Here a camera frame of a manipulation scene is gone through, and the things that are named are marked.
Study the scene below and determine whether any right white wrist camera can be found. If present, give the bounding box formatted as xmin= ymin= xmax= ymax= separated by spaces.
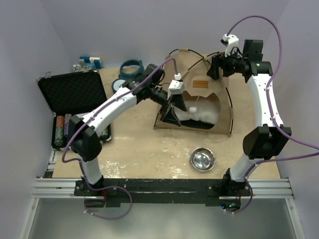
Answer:
xmin=220 ymin=34 xmax=239 ymax=57

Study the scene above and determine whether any purple cable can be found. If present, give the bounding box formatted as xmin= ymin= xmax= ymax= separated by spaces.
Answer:
xmin=225 ymin=15 xmax=319 ymax=215
xmin=61 ymin=58 xmax=135 ymax=220

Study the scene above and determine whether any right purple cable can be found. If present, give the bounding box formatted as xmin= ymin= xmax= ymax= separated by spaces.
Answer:
xmin=225 ymin=15 xmax=319 ymax=215

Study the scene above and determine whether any teal pet bowl stand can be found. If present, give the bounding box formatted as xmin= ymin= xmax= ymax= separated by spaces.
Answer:
xmin=119 ymin=59 xmax=144 ymax=80

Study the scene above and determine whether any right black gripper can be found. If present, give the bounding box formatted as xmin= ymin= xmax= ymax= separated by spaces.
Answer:
xmin=207 ymin=47 xmax=247 ymax=81

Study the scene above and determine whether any beige patterned pet cushion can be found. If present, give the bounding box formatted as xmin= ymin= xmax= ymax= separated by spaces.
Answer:
xmin=174 ymin=96 xmax=221 ymax=124

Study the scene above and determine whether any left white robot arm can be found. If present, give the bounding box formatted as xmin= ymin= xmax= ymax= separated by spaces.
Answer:
xmin=67 ymin=64 xmax=187 ymax=195

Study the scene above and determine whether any white pompom tent toy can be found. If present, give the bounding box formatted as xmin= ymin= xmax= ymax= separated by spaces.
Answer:
xmin=188 ymin=96 xmax=199 ymax=114

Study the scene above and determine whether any blue and white box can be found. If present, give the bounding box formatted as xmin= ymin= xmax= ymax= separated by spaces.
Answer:
xmin=73 ymin=56 xmax=102 ymax=72

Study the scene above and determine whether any aluminium frame rail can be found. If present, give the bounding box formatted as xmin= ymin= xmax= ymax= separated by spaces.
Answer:
xmin=17 ymin=149 xmax=306 ymax=239

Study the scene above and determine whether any black poker chip case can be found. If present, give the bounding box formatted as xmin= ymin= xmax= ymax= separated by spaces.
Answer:
xmin=37 ymin=70 xmax=107 ymax=150

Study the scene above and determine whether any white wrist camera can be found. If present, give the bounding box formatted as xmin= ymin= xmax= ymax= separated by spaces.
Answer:
xmin=167 ymin=73 xmax=185 ymax=99
xmin=220 ymin=34 xmax=239 ymax=57

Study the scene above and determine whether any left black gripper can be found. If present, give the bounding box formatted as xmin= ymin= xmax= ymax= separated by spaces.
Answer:
xmin=149 ymin=84 xmax=186 ymax=125

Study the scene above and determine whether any steel pet bowl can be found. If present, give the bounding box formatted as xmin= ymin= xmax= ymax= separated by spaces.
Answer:
xmin=190 ymin=147 xmax=215 ymax=172

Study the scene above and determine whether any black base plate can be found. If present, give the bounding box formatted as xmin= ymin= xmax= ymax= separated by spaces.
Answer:
xmin=74 ymin=178 xmax=251 ymax=207

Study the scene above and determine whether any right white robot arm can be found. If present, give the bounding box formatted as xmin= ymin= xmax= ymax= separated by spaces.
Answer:
xmin=207 ymin=34 xmax=292 ymax=196

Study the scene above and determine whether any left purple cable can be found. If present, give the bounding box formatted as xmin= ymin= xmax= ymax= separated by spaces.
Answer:
xmin=61 ymin=58 xmax=135 ymax=220

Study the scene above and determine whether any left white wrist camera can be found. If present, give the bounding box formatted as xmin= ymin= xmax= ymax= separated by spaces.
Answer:
xmin=167 ymin=73 xmax=185 ymax=99

